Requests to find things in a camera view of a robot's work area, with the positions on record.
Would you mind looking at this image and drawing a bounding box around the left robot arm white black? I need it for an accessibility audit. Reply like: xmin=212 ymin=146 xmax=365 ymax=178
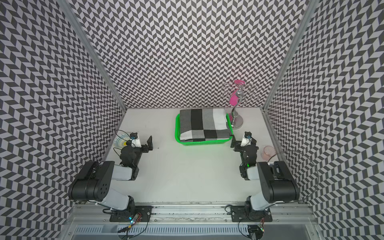
xmin=68 ymin=133 xmax=154 ymax=214

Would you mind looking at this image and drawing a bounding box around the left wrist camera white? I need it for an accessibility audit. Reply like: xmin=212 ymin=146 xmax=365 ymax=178
xmin=130 ymin=132 xmax=142 ymax=148

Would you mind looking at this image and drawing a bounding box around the patterned small bowl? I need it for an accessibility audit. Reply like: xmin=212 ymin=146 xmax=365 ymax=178
xmin=114 ymin=133 xmax=131 ymax=149

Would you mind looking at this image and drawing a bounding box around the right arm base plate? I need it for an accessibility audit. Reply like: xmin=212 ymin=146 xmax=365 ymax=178
xmin=226 ymin=205 xmax=273 ymax=223

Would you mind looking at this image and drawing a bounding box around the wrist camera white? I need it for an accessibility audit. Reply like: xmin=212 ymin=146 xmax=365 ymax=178
xmin=241 ymin=132 xmax=253 ymax=147
xmin=130 ymin=132 xmax=142 ymax=148

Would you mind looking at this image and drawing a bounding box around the aluminium front rail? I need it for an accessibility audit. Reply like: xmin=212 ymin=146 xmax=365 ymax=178
xmin=67 ymin=203 xmax=316 ymax=226

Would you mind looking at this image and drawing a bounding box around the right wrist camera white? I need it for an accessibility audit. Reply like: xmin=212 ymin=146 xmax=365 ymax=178
xmin=241 ymin=132 xmax=253 ymax=147

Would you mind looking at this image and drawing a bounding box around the green plastic basket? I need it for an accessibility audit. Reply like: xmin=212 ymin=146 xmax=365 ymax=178
xmin=175 ymin=114 xmax=233 ymax=146

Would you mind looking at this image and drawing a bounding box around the pink plastic cup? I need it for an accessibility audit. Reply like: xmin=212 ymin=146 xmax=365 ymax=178
xmin=261 ymin=146 xmax=277 ymax=162

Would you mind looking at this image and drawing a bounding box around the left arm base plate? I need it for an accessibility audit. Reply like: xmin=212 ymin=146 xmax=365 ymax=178
xmin=109 ymin=205 xmax=153 ymax=223

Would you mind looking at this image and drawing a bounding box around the black grey block scarf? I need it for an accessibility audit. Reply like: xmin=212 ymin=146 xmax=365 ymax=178
xmin=179 ymin=109 xmax=232 ymax=143

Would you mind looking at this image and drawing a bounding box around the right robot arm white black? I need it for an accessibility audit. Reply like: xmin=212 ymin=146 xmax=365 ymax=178
xmin=231 ymin=132 xmax=300 ymax=213

